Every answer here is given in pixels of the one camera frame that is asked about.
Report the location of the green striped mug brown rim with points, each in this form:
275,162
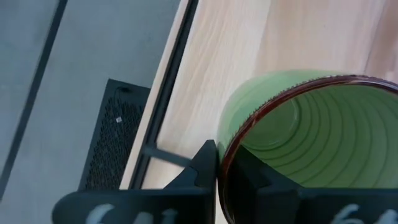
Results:
311,130

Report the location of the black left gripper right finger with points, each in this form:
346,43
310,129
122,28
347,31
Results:
248,177

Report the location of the black mesh computer case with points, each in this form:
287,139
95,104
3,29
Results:
115,140

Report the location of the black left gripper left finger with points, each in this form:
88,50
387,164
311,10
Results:
202,168

